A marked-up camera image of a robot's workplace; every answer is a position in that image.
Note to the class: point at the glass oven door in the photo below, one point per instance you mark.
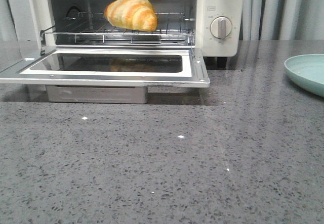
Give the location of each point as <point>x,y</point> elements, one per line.
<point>104,66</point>

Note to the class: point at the striped croissant bread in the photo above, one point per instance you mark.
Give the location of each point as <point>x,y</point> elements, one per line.
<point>132,14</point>

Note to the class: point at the lower cream oven knob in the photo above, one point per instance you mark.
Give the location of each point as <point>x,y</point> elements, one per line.
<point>221,27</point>

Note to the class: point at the cream Toshiba toaster oven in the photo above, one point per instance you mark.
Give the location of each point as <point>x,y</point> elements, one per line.
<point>51,12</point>

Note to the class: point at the pale grey curtain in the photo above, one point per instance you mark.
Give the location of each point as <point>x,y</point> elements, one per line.
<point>282,20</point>

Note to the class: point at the light green plate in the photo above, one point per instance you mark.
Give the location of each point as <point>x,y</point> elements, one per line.
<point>306,71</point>

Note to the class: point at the metal oven door handle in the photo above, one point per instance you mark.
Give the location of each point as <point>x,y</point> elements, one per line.
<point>97,94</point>

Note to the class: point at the metal wire oven rack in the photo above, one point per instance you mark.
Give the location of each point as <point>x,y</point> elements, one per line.
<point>173,29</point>

